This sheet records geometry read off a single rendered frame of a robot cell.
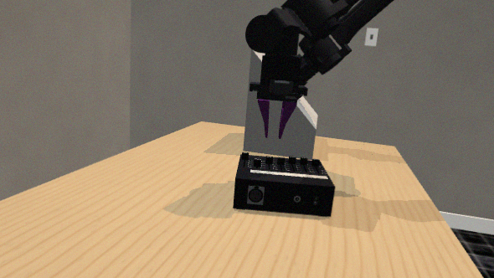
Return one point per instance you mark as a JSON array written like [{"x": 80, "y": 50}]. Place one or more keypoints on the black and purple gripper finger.
[
  {"x": 286, "y": 111},
  {"x": 264, "y": 109}
]

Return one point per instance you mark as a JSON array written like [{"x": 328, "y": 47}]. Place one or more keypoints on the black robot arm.
[{"x": 271, "y": 34}]

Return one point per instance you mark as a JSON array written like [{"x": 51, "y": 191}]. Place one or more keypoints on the black lighting desk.
[{"x": 283, "y": 185}]

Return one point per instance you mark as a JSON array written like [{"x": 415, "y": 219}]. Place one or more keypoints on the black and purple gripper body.
[{"x": 264, "y": 94}]

